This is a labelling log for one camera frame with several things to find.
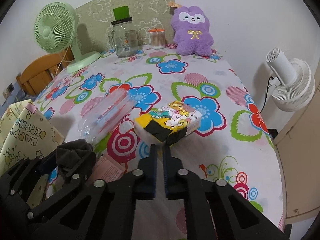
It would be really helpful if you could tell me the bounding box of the pink paper packet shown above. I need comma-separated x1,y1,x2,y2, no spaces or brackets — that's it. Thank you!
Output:
87,154,125,185

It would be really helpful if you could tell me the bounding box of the grey sock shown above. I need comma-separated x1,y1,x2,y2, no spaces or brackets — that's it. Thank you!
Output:
55,139,97,177

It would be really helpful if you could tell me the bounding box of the yellow cartoon tissue pack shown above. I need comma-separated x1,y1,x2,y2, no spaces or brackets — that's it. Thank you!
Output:
135,101,202,146

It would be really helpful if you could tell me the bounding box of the floral tablecloth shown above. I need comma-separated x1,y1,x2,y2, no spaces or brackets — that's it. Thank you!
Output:
35,44,284,229

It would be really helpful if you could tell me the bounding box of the yellow cartoon storage box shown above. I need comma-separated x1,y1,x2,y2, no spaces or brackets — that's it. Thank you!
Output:
0,100,65,174

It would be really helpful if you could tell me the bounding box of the beige wooden door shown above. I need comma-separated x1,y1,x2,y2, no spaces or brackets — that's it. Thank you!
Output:
274,68,319,224

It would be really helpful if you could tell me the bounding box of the cotton swab jar orange lid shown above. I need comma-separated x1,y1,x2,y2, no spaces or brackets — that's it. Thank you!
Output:
148,28,166,49

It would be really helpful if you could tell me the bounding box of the glass mason jar mug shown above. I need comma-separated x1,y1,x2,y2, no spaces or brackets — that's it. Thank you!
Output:
108,17,139,57

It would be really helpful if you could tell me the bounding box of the white standing fan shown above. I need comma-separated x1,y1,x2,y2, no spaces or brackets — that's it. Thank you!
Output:
264,47,316,112

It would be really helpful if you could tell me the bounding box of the purple plush bunny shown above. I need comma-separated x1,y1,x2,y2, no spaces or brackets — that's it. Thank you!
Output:
171,5,214,56

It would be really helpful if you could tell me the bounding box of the green cup on jar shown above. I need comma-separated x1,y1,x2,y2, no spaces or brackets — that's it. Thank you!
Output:
113,5,130,21

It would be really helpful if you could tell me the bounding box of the green desk fan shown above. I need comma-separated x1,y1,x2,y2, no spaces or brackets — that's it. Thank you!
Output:
34,2,101,73

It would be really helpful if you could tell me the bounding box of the wall power outlet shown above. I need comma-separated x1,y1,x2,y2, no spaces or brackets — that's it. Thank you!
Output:
3,83,15,100

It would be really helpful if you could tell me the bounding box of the green patterned wall board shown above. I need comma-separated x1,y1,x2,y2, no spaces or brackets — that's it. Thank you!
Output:
75,0,175,53

